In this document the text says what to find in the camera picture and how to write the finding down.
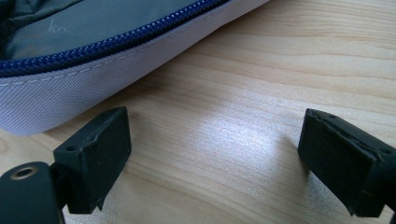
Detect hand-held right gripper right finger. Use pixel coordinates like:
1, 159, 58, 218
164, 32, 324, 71
297, 108, 396, 218

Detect white pouch with blue zipper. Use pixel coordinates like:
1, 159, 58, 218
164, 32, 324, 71
0, 0, 271, 136

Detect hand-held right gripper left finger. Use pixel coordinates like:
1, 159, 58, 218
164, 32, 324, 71
49, 106, 133, 215

